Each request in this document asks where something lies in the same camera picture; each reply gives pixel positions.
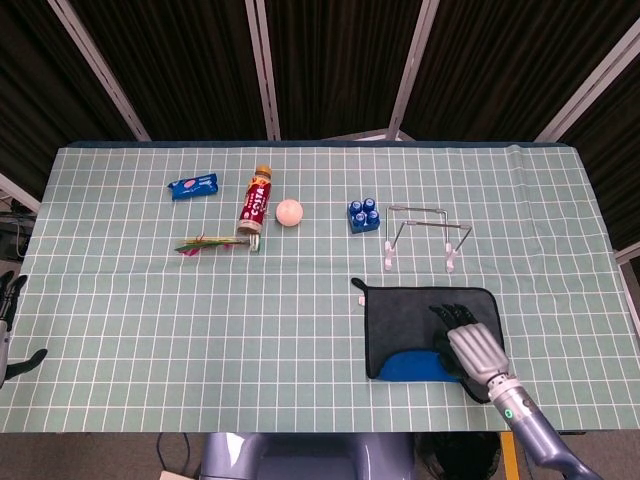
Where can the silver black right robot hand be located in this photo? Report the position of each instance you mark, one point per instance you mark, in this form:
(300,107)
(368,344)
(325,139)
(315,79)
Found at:
(477,350)

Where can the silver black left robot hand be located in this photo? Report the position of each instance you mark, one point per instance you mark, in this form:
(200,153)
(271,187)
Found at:
(12,295)

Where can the black and blue cloth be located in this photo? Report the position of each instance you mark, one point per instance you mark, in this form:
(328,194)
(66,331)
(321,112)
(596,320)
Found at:
(400,320)

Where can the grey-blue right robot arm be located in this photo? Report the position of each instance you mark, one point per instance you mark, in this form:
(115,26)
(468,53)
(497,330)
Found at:
(535,430)

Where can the green gridded cutting mat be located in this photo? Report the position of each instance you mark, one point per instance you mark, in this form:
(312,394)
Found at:
(150,325)

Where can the pale pink ball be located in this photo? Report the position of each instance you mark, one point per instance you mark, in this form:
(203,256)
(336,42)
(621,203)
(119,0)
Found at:
(289,213)

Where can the black bundle under table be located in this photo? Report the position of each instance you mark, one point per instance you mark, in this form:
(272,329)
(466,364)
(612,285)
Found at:
(455,457)

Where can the blue toy building brick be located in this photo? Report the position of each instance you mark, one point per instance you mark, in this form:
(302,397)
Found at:
(363,220)

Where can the dark partition panel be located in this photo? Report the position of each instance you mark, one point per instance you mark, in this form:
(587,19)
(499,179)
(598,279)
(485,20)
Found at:
(340,65)
(35,100)
(180,65)
(510,65)
(610,165)

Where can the grey-blue robot torso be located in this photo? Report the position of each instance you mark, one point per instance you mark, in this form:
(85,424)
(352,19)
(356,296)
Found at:
(310,457)

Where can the green pink feather shuttlecock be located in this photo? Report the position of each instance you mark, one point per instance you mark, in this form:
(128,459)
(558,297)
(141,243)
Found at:
(210,244)

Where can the blue snack packet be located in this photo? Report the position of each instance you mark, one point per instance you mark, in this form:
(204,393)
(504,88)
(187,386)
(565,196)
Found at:
(194,187)

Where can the white partition foot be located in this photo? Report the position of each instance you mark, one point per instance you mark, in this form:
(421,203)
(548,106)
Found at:
(375,135)

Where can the white paper sheet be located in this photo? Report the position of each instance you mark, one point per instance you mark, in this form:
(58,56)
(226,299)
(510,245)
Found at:
(175,475)

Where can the red Costa drink bottle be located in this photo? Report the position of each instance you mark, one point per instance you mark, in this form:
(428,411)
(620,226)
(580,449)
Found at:
(255,205)

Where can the white partition frame post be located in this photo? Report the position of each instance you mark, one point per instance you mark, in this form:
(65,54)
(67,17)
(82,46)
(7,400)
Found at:
(412,70)
(264,70)
(100,72)
(585,87)

